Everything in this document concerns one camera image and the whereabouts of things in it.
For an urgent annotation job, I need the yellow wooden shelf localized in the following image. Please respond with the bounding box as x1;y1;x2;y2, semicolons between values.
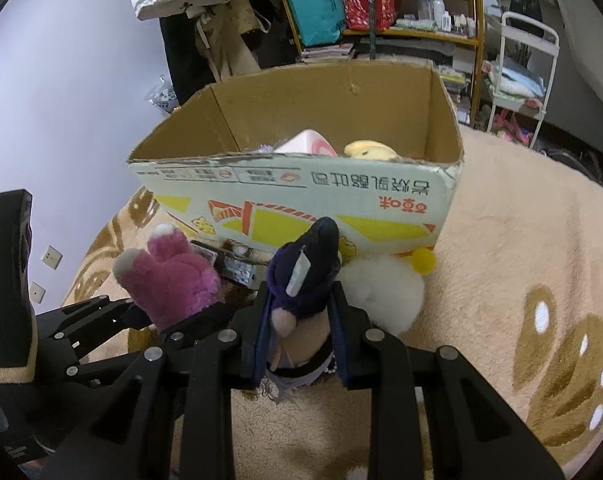
266;0;485;128

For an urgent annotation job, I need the person's left forearm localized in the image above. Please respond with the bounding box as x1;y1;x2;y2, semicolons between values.
0;189;37;386

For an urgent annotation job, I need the light blue cloth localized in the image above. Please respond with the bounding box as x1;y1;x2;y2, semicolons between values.
486;62;547;101

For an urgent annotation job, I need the black hanging bag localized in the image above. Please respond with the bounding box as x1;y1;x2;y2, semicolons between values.
241;0;302;68

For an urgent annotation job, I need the row of cosmetic bottles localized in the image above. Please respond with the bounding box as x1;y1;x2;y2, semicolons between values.
414;0;477;36

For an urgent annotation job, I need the yellow dog plush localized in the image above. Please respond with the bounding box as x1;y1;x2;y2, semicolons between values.
342;140;399;162

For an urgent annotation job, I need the pink plush toy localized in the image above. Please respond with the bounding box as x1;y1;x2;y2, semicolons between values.
112;224;222;332

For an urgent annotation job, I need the black coat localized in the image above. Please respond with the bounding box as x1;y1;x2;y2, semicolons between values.
158;7;217;106

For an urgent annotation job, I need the stack of books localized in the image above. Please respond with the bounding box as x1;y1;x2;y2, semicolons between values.
301;42;357;63

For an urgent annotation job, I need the teal shopping bag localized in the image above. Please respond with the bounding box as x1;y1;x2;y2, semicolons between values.
281;0;347;47

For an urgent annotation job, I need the small black box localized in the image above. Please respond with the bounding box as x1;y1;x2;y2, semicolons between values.
188;240;262;291

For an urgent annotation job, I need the pink swirl roll plush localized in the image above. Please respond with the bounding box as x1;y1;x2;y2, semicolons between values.
274;129;338;157

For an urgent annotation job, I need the white trolley cart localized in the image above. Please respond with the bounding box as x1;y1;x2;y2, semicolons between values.
474;10;561;148

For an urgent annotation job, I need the purple plush doll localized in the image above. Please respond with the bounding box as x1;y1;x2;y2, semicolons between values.
266;216;345;406

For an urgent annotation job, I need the beige patterned blanket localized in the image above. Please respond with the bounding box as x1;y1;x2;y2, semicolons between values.
61;125;603;480

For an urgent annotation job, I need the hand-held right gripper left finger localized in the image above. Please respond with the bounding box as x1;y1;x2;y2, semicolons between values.
41;282;277;480

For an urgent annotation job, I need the green pole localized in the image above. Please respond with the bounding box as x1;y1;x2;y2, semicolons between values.
365;0;379;61

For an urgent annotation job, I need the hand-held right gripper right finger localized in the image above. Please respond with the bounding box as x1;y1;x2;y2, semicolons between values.
330;281;566;480

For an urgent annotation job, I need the white fluffy plush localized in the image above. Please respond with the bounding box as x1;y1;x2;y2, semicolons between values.
339;247;438;336

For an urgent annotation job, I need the white upright mattress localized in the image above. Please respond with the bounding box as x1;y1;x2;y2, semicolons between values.
536;0;603;156

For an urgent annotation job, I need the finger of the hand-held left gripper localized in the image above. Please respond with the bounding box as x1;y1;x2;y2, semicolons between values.
35;296;153;345
67;304;238;387

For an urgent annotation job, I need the pile of papers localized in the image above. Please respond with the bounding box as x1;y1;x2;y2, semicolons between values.
376;35;469;96

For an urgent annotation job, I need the printed cardboard box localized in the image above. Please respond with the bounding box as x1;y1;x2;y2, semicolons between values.
127;57;466;266

